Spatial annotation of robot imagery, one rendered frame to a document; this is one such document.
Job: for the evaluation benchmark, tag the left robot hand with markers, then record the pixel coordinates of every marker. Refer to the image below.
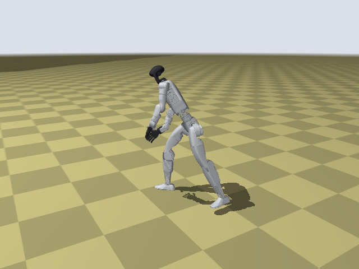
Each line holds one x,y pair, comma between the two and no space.
148,132

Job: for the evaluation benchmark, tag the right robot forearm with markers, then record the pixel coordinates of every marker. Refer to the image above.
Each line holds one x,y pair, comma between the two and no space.
167,123

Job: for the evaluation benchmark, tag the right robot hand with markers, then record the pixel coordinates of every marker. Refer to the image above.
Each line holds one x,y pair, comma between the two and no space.
155,134

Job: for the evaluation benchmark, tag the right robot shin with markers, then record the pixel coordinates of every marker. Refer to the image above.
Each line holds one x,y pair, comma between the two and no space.
168,169

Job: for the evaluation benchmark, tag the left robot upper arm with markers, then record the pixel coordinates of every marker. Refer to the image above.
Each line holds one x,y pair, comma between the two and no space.
163,88

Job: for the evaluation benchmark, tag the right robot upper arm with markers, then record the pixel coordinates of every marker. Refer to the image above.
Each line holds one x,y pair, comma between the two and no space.
170,112

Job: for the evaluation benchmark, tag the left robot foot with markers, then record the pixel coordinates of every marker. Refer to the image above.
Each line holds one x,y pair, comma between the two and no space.
220,202

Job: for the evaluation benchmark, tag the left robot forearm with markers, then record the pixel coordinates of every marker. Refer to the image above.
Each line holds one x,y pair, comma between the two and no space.
155,118

